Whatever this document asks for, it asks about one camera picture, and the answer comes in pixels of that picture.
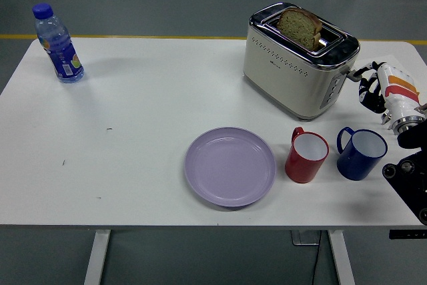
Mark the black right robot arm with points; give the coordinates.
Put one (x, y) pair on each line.
(410, 178)

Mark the brown bread slice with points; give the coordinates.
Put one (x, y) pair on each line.
(297, 26)

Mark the purple plate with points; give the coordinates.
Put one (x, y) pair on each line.
(230, 166)

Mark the black table control panel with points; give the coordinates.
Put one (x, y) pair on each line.
(407, 234)

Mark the blue-capped water bottle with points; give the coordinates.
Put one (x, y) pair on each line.
(63, 54)

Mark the white table leg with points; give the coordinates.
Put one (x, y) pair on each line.
(342, 258)
(96, 258)

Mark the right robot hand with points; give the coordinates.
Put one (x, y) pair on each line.
(398, 94)

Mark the grey bracket under table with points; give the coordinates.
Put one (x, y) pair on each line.
(302, 237)

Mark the red mug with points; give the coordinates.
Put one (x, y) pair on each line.
(302, 168)

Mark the blue mug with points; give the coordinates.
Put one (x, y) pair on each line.
(355, 166)

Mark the cream and chrome toaster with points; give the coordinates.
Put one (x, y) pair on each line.
(283, 74)

